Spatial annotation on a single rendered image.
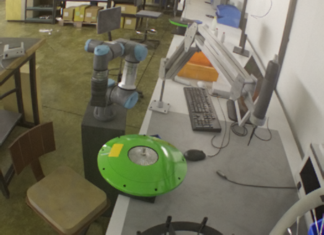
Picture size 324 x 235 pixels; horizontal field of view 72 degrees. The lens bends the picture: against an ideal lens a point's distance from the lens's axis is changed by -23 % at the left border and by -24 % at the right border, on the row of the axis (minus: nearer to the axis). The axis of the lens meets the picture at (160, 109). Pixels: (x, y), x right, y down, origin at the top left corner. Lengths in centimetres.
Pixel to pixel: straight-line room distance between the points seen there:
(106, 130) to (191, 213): 70
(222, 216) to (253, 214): 14
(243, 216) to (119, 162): 53
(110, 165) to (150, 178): 14
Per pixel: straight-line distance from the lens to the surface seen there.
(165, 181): 91
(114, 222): 97
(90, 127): 150
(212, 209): 108
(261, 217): 113
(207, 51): 103
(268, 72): 72
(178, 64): 129
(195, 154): 125
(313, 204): 43
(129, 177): 90
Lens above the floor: 172
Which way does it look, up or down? 31 degrees down
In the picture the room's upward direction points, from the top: 9 degrees clockwise
